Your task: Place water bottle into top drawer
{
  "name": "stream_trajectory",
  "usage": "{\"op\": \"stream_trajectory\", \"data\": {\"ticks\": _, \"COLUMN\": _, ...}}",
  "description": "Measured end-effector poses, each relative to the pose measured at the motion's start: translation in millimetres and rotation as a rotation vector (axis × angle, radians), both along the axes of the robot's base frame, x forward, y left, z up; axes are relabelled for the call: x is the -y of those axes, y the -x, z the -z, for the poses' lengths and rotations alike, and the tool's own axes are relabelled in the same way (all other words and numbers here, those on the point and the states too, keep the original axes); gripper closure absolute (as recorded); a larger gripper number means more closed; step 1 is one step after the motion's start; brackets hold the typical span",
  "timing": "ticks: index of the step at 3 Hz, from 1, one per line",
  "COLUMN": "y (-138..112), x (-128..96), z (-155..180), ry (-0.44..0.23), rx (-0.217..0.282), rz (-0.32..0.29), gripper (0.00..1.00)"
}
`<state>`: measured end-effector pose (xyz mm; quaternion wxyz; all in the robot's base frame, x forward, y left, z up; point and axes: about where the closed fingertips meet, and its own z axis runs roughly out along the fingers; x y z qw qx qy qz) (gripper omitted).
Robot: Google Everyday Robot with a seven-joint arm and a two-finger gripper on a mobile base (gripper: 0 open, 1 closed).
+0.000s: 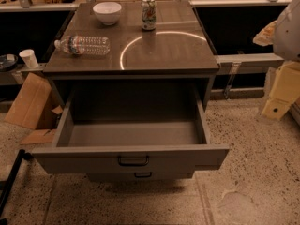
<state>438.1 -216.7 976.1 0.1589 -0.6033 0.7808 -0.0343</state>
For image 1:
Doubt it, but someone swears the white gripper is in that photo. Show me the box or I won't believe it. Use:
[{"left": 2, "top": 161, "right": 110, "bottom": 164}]
[{"left": 253, "top": 0, "right": 300, "bottom": 120}]

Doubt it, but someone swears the clear plastic water bottle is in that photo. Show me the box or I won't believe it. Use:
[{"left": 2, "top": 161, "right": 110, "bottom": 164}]
[{"left": 54, "top": 36, "right": 111, "bottom": 55}]

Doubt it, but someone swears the grey drawer cabinet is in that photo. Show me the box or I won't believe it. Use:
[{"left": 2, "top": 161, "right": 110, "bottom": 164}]
[{"left": 44, "top": 1, "right": 219, "bottom": 181}]

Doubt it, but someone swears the open grey top drawer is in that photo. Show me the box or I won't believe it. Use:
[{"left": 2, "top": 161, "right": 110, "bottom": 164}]
[{"left": 33, "top": 80, "right": 229, "bottom": 179}]

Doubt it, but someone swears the white ceramic bowl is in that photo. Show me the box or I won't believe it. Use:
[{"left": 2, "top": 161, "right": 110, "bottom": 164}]
[{"left": 93, "top": 2, "right": 122, "bottom": 25}]

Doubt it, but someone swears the brown cardboard piece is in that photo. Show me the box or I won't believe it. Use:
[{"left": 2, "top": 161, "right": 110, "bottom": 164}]
[{"left": 5, "top": 73, "right": 63, "bottom": 145}]

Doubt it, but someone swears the white paper cup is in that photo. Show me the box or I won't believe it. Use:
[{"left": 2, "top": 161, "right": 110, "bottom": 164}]
[{"left": 19, "top": 49, "right": 38, "bottom": 68}]

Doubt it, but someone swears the dark round plate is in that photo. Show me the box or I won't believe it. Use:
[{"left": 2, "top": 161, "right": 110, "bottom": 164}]
[{"left": 0, "top": 54, "right": 18, "bottom": 72}]

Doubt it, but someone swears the black metal bar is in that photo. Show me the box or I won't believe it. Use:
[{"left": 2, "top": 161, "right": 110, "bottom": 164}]
[{"left": 0, "top": 149, "right": 32, "bottom": 225}]

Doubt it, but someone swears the black lower drawer handle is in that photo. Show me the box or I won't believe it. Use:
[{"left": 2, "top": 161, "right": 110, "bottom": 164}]
[{"left": 134, "top": 172, "right": 152, "bottom": 178}]

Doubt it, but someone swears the black drawer handle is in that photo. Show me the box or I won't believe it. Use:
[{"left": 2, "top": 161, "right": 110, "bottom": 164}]
[
  {"left": 117, "top": 156, "right": 149, "bottom": 167},
  {"left": 134, "top": 172, "right": 152, "bottom": 178}
]

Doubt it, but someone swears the black top drawer handle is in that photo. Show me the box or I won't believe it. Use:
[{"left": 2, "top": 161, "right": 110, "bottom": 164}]
[{"left": 117, "top": 156, "right": 149, "bottom": 167}]

